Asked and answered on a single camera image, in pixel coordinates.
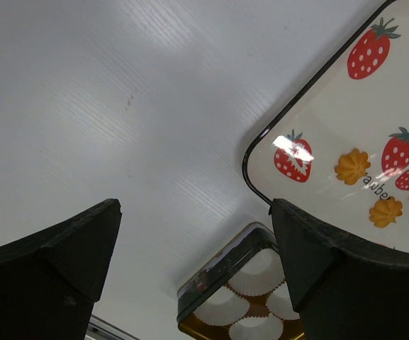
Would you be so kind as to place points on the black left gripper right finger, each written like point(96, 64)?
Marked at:
point(342, 286)

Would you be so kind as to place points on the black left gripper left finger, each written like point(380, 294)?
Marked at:
point(50, 280)

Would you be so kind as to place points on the orange cookie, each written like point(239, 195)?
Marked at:
point(385, 212)
point(352, 166)

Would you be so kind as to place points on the white paper cup back right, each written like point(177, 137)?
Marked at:
point(279, 303)

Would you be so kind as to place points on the white paper cup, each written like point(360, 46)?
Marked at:
point(279, 303)
point(260, 275)
point(253, 328)
point(222, 308)

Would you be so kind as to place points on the white paper cup back left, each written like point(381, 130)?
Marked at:
point(260, 275)

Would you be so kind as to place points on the white paper cup front right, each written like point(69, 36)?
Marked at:
point(253, 328)

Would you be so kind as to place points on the gold square cookie tin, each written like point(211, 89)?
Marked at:
point(216, 273)

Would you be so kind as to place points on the white paper cup front left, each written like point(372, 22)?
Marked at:
point(222, 308)

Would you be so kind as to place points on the strawberry print tray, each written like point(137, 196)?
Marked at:
point(359, 99)

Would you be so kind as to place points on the aluminium rail frame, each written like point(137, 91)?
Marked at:
point(101, 329)

